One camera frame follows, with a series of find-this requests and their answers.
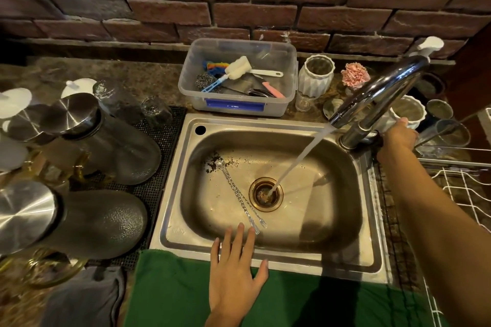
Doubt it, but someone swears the pink flower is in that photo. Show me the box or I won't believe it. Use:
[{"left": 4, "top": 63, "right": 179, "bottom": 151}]
[{"left": 341, "top": 62, "right": 371, "bottom": 90}]

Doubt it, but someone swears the clear glass cup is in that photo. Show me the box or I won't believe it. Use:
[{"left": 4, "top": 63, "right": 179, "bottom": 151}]
[{"left": 416, "top": 119, "right": 472, "bottom": 158}]

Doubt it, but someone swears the green cloth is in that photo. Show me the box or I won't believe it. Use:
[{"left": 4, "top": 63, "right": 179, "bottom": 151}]
[{"left": 123, "top": 249, "right": 439, "bottom": 327}]

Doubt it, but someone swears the tall upturned drinking glass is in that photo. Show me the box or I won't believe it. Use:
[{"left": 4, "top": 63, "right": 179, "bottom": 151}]
[{"left": 92, "top": 79, "right": 145, "bottom": 126}]

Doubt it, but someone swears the small clear glass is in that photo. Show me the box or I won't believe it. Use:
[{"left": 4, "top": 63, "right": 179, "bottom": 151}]
[{"left": 295, "top": 91, "right": 314, "bottom": 113}]

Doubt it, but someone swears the chrome faucet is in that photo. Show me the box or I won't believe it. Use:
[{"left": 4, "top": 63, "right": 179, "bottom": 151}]
[{"left": 329, "top": 55, "right": 431, "bottom": 152}]

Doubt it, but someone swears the white wire dish rack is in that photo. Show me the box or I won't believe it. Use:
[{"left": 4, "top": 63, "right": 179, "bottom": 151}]
[{"left": 416, "top": 108, "right": 491, "bottom": 327}]

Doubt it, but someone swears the white soap pump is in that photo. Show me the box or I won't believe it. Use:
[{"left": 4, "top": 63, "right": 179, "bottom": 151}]
[{"left": 408, "top": 36, "right": 445, "bottom": 60}]

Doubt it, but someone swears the colourful scrubbing pad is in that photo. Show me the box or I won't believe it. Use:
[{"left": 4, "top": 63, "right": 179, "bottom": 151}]
[{"left": 203, "top": 61, "right": 230, "bottom": 75}]

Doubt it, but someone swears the grey cloth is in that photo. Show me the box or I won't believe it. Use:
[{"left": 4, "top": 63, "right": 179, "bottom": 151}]
[{"left": 40, "top": 266, "right": 127, "bottom": 327}]

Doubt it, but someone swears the dark cup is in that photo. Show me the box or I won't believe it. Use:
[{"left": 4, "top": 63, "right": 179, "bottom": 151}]
[{"left": 412, "top": 72, "right": 446, "bottom": 100}]

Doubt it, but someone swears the person's left hand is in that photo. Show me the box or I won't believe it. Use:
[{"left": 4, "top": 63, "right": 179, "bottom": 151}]
[{"left": 209, "top": 223, "right": 269, "bottom": 318}]

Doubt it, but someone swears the round metal lid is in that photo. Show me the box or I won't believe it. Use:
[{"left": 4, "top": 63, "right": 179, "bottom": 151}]
[{"left": 322, "top": 98, "right": 345, "bottom": 120}]

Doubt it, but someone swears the steel wool scourer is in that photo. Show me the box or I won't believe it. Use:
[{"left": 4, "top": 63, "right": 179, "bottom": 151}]
[{"left": 195, "top": 73, "right": 224, "bottom": 94}]

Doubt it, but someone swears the gold wire stand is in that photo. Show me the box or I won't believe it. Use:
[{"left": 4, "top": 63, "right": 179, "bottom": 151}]
[{"left": 0, "top": 248, "right": 90, "bottom": 289}]

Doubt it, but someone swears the white ribbed ceramic cup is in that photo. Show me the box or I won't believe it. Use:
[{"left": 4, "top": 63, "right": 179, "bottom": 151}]
[
  {"left": 377, "top": 95, "right": 427, "bottom": 133},
  {"left": 298, "top": 54, "right": 336, "bottom": 100}
]

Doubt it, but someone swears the clear plastic container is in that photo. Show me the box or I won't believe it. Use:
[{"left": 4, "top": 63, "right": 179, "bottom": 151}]
[{"left": 178, "top": 38, "right": 299, "bottom": 118}]

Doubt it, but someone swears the metal cup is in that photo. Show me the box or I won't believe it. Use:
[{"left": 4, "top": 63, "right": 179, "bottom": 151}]
[{"left": 425, "top": 99, "right": 454, "bottom": 125}]

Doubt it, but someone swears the metal scraper blade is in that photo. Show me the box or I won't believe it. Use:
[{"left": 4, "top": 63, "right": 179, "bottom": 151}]
[{"left": 220, "top": 77, "right": 270, "bottom": 98}]

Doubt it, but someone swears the short upturned drinking glass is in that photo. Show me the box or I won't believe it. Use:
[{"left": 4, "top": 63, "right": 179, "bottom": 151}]
[{"left": 140, "top": 95, "right": 173, "bottom": 130}]

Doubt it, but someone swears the black rubber drain mat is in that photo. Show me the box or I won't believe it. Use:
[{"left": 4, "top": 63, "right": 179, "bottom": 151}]
[{"left": 71, "top": 106, "right": 188, "bottom": 271}]

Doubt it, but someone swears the person's right hand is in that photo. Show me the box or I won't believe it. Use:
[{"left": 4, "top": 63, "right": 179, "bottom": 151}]
[{"left": 377, "top": 117, "right": 419, "bottom": 163}]

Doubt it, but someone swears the pink handled knife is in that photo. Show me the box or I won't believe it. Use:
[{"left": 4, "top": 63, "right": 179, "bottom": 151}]
[{"left": 262, "top": 81, "right": 287, "bottom": 99}]

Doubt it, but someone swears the white round lid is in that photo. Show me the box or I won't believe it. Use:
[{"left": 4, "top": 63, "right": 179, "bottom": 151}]
[
  {"left": 60, "top": 78, "right": 97, "bottom": 100},
  {"left": 0, "top": 88, "right": 33, "bottom": 120},
  {"left": 0, "top": 134, "right": 30, "bottom": 172}
]

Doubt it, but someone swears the brass drain strainer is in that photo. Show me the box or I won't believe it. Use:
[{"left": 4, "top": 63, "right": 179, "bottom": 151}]
[{"left": 249, "top": 177, "right": 284, "bottom": 213}]

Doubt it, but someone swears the white sponge brush blue handle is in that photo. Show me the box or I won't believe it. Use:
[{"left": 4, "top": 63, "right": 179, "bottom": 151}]
[{"left": 200, "top": 55, "right": 253, "bottom": 93}]

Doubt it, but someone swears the person's left forearm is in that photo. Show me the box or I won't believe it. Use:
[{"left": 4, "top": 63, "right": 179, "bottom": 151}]
[{"left": 204, "top": 311, "right": 248, "bottom": 327}]

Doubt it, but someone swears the stainless steel sink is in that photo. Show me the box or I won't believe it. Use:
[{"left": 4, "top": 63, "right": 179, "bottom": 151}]
[{"left": 150, "top": 113, "right": 392, "bottom": 284}]

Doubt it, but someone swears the twisted metal stirring spoon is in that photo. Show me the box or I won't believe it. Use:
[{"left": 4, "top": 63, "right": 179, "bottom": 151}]
[
  {"left": 219, "top": 162, "right": 268, "bottom": 229},
  {"left": 214, "top": 159, "right": 261, "bottom": 235}
]

